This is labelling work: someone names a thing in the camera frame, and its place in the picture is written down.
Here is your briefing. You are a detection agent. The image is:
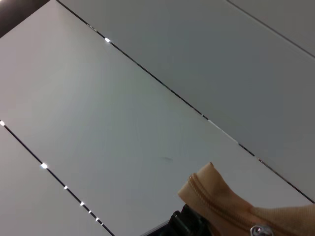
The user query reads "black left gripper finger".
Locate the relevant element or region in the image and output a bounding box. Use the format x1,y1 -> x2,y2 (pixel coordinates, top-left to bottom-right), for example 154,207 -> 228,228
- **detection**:
169,204 -> 212,236

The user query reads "khaki canvas food bag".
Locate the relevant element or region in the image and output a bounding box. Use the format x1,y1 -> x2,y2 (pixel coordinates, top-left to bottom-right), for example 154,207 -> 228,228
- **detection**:
177,161 -> 315,236

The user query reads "silver metal zipper pull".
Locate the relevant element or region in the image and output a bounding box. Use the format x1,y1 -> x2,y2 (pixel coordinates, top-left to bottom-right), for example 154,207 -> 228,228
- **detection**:
250,225 -> 274,236

